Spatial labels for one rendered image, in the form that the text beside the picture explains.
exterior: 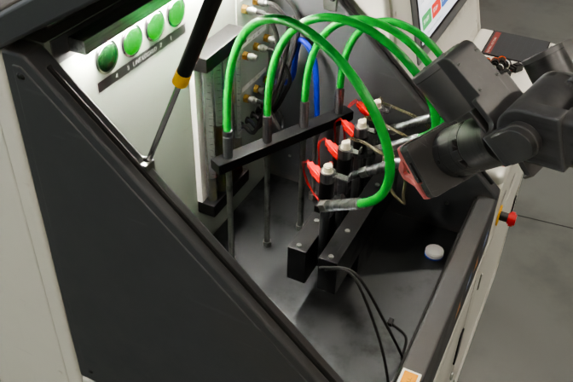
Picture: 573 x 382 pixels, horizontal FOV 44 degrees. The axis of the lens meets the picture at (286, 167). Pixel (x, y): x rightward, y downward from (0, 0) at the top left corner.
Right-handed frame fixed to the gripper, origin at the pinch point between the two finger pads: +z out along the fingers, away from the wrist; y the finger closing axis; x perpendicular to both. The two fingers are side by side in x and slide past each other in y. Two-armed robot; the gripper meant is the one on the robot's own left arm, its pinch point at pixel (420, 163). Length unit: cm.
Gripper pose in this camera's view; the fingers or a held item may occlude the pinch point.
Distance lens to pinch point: 88.3
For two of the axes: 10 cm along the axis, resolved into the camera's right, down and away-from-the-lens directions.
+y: -8.5, 4.5, -2.8
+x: 4.7, 8.8, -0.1
